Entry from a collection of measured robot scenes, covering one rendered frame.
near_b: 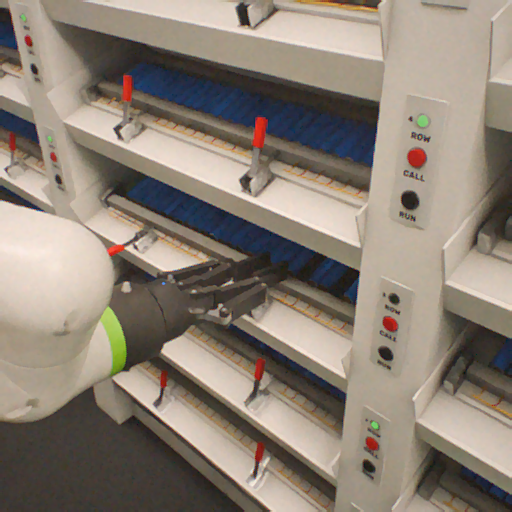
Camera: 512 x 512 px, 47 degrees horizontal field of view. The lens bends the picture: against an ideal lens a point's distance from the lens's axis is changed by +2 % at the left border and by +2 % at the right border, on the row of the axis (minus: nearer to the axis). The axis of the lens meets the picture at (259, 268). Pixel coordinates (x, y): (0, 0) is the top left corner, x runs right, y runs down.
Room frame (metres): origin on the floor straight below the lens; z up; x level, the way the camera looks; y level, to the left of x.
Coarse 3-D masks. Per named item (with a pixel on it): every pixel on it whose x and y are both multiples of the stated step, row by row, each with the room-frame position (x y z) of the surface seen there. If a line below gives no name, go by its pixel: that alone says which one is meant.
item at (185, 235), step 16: (128, 208) 0.93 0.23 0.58; (144, 208) 0.92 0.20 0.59; (128, 224) 0.91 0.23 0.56; (160, 224) 0.87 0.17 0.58; (176, 224) 0.86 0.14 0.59; (192, 240) 0.81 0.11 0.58; (208, 240) 0.80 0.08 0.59; (208, 256) 0.78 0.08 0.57; (224, 256) 0.76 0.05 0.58; (240, 256) 0.75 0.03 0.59; (288, 288) 0.68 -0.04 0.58; (304, 288) 0.67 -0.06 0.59; (288, 304) 0.66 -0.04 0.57; (320, 304) 0.64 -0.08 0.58; (336, 304) 0.63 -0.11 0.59; (320, 320) 0.62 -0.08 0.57; (352, 320) 0.61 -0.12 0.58
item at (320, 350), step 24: (120, 168) 1.02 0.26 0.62; (96, 192) 0.98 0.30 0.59; (120, 192) 0.99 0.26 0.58; (96, 216) 0.96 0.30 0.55; (120, 240) 0.88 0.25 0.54; (144, 264) 0.84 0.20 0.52; (168, 264) 0.80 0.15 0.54; (192, 264) 0.79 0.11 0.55; (264, 312) 0.67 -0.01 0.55; (288, 312) 0.66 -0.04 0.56; (312, 312) 0.65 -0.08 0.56; (264, 336) 0.64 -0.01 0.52; (288, 336) 0.62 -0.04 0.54; (312, 336) 0.61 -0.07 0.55; (336, 336) 0.60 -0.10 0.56; (312, 360) 0.58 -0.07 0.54; (336, 360) 0.57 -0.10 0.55; (336, 384) 0.56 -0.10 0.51
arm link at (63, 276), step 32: (0, 224) 0.40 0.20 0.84; (32, 224) 0.40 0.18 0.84; (64, 224) 0.42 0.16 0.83; (0, 256) 0.37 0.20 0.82; (32, 256) 0.38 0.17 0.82; (64, 256) 0.38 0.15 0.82; (96, 256) 0.40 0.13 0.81; (0, 288) 0.36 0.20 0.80; (32, 288) 0.36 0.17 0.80; (64, 288) 0.37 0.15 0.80; (96, 288) 0.38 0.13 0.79; (0, 320) 0.36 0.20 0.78; (32, 320) 0.36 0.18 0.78; (64, 320) 0.36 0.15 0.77; (96, 320) 0.39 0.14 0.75; (0, 352) 0.37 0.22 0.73; (32, 352) 0.37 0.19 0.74; (64, 352) 0.38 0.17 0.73
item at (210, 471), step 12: (132, 408) 0.98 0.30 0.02; (144, 408) 0.95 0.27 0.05; (144, 420) 0.95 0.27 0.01; (156, 420) 0.92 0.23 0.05; (156, 432) 0.92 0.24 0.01; (168, 432) 0.89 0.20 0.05; (168, 444) 0.89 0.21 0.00; (180, 444) 0.86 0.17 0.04; (192, 456) 0.83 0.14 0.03; (204, 468) 0.81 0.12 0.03; (216, 468) 0.79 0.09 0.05; (216, 480) 0.78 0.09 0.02; (228, 480) 0.76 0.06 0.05; (228, 492) 0.76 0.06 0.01; (240, 492) 0.73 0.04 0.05; (240, 504) 0.73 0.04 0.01; (252, 504) 0.71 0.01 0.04
